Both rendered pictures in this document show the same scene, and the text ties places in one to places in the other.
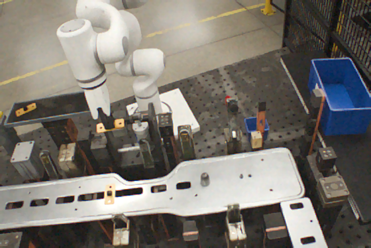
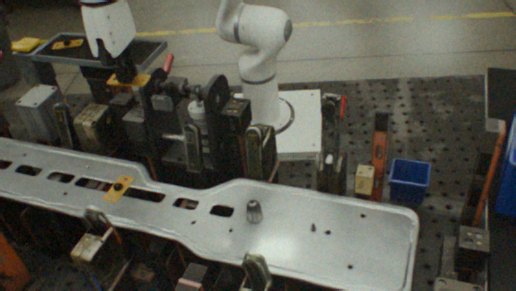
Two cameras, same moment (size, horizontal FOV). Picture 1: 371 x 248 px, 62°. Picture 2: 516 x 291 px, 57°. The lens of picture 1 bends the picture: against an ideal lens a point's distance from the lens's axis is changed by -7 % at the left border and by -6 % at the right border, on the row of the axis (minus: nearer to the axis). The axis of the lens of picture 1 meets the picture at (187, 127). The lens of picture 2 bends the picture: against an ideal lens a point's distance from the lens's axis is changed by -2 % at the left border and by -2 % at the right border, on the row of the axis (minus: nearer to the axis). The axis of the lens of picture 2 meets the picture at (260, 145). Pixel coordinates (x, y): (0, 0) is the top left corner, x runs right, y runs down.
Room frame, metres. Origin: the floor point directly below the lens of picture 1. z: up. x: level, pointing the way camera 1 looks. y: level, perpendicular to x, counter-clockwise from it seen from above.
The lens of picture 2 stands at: (0.03, -0.31, 1.76)
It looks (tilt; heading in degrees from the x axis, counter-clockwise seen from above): 40 degrees down; 22
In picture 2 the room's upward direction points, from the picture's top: 7 degrees counter-clockwise
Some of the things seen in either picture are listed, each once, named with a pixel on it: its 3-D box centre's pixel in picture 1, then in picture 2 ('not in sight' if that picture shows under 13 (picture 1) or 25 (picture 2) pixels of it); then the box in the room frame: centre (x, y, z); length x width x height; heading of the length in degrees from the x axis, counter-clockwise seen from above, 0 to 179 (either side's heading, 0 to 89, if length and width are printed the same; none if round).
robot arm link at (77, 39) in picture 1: (83, 48); not in sight; (0.71, 0.22, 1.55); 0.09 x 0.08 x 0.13; 83
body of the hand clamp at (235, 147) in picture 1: (233, 162); (332, 211); (0.80, -0.16, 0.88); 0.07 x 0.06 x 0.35; 178
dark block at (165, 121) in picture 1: (173, 155); (245, 170); (0.86, 0.08, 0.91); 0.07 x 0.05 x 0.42; 178
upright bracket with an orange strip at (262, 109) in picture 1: (259, 148); (375, 200); (0.79, -0.26, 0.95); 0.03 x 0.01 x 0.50; 88
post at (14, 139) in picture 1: (20, 153); (54, 108); (1.01, 0.79, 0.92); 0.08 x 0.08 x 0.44; 88
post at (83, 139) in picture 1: (99, 166); (141, 155); (0.87, 0.40, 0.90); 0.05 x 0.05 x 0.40; 88
